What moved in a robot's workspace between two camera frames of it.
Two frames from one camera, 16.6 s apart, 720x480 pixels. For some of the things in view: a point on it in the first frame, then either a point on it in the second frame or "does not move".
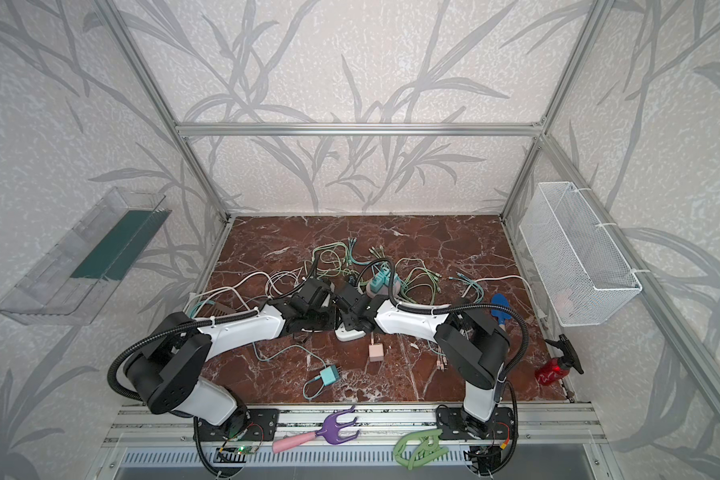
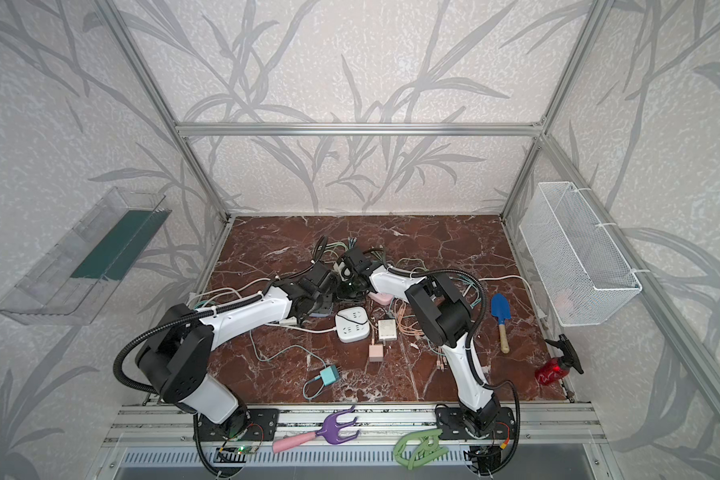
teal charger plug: (329, 375) does not move
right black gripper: (348, 303) → (353, 261)
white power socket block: (348, 335) does not move
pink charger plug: (376, 352) does not move
